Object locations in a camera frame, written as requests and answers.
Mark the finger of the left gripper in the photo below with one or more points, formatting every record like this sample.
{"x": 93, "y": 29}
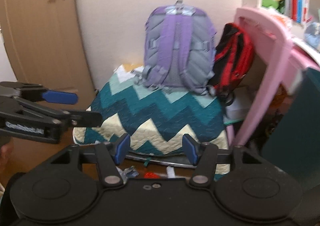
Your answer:
{"x": 85, "y": 119}
{"x": 60, "y": 97}

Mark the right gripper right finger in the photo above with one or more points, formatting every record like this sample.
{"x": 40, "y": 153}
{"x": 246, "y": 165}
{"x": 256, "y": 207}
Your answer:
{"x": 204, "y": 157}

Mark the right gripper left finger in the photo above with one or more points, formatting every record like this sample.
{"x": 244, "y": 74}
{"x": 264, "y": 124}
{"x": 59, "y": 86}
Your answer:
{"x": 109, "y": 156}

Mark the grey crumpled snack wrapper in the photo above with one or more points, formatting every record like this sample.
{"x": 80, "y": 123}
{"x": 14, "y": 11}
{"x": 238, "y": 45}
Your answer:
{"x": 129, "y": 172}

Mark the white crumpled tissue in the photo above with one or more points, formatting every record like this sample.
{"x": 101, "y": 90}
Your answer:
{"x": 171, "y": 172}

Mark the orange mesh net bag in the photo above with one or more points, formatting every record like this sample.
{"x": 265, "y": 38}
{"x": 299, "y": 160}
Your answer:
{"x": 151, "y": 175}

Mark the teal cream zigzag quilt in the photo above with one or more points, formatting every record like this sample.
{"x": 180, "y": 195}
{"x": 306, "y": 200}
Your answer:
{"x": 156, "y": 120}

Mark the brown wooden door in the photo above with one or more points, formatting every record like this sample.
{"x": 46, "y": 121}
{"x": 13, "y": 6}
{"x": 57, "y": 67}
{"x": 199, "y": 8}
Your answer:
{"x": 44, "y": 46}

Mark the dark teal storage box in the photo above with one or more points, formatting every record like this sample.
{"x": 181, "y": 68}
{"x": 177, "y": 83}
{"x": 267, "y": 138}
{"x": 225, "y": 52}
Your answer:
{"x": 294, "y": 144}

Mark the purple grey backpack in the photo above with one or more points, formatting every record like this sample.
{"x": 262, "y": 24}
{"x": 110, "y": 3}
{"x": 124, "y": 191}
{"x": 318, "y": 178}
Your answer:
{"x": 179, "y": 50}

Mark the red black bag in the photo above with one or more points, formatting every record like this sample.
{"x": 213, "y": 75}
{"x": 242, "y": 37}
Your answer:
{"x": 233, "y": 59}

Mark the pink plastic chair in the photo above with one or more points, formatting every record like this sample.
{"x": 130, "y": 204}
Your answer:
{"x": 286, "y": 57}

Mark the grey metal bed frame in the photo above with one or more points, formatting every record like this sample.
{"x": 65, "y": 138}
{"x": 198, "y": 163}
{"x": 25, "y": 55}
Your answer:
{"x": 179, "y": 160}

